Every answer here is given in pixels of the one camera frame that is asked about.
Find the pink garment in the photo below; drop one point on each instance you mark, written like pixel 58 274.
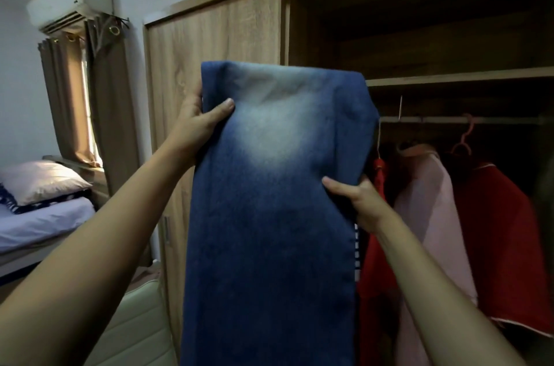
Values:
pixel 428 231

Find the red garment with white trim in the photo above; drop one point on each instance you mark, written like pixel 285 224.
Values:
pixel 502 244

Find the metal clothes rail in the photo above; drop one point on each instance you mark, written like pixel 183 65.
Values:
pixel 458 120

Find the person's right thumb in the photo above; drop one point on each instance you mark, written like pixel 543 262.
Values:
pixel 337 187

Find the white pillow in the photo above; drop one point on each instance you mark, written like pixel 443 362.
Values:
pixel 41 181

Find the person's right hand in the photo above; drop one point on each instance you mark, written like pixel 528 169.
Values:
pixel 365 203

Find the person's left thumb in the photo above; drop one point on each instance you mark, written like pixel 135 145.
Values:
pixel 219 110

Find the person's left hand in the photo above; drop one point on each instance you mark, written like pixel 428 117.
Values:
pixel 193 127

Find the pink plastic hanger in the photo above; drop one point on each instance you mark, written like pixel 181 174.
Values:
pixel 464 138

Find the wooden wardrobe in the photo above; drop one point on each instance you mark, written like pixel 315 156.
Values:
pixel 433 75

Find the wooden sliding wardrobe door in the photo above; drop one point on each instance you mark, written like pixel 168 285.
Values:
pixel 207 88

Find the cream padded chair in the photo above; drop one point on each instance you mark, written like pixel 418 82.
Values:
pixel 134 326

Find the person's right forearm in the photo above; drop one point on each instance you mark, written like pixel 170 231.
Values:
pixel 437 296

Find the blue faded denim jeans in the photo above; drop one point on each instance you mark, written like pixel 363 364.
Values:
pixel 272 223

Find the dark patterned pillow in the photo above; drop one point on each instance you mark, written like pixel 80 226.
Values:
pixel 8 201

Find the person's left forearm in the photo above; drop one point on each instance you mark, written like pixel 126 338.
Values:
pixel 82 266

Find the brown curtain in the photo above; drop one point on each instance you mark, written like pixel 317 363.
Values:
pixel 65 97
pixel 113 106

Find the bed with lilac sheet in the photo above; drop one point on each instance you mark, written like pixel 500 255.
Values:
pixel 39 231

